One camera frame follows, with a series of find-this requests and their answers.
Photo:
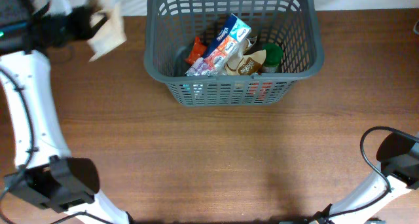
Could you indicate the white rice pouch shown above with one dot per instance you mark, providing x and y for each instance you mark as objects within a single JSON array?
[{"x": 246, "y": 64}]

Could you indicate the grey plastic shopping basket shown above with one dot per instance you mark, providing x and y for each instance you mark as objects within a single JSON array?
[{"x": 172, "y": 26}]

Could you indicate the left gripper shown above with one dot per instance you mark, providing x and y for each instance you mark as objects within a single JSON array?
[{"x": 79, "y": 16}]

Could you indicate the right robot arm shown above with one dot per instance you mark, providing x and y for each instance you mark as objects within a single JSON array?
[{"x": 396, "y": 176}]

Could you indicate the orange spaghetti pasta packet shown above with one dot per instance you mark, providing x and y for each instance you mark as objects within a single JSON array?
[{"x": 196, "y": 50}]

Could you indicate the green lidded jar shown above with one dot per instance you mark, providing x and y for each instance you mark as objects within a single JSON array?
[{"x": 273, "y": 58}]

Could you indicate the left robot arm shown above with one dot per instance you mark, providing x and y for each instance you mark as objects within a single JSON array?
[{"x": 47, "y": 175}]

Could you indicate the brown snack pouch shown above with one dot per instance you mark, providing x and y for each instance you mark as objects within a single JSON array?
[{"x": 110, "y": 35}]

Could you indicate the Kleenex tissue multipack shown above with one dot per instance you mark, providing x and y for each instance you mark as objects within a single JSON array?
[{"x": 224, "y": 46}]

